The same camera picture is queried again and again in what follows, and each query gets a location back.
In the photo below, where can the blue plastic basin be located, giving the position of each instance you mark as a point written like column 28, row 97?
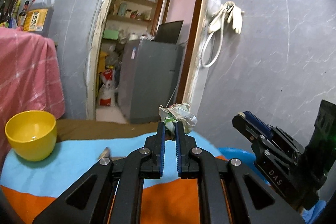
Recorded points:
column 246, row 157

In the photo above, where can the yellow plastic bowl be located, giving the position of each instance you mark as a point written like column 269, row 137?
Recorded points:
column 32, row 134

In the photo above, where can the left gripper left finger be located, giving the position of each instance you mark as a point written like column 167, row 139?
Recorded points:
column 110, row 191

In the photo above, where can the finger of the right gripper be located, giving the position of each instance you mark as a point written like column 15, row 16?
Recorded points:
column 247, row 129
column 264, row 128

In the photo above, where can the white rubber gloves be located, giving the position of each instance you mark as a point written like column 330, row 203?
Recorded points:
column 229, row 13

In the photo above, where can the green box on shelf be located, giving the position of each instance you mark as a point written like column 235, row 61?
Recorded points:
column 110, row 34

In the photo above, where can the brown cloth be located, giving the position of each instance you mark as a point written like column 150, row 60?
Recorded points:
column 90, row 130

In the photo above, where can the large oil jug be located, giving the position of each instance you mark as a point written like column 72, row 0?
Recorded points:
column 38, row 18

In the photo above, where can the orange cloth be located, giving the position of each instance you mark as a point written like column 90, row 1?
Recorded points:
column 153, row 210

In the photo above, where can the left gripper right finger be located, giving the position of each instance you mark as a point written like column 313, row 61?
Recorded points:
column 229, row 191

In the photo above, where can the light blue cloth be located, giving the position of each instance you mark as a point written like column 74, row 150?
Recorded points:
column 72, row 158

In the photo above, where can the red white sack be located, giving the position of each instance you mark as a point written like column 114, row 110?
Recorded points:
column 106, row 93

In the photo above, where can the pink checked cloth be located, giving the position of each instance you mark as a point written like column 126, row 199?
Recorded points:
column 30, row 77

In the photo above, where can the black monitor screen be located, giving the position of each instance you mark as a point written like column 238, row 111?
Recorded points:
column 168, row 32

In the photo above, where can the dark sauce bottle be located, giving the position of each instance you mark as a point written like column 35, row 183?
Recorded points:
column 22, row 15

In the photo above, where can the wooden shelf unit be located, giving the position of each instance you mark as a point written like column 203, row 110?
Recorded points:
column 134, row 16

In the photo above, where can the brown root piece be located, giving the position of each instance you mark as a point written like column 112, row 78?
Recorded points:
column 105, row 153

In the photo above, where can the grey refrigerator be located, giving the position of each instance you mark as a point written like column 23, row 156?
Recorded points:
column 149, row 74

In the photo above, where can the white green wrapper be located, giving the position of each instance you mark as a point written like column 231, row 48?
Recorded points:
column 170, row 116

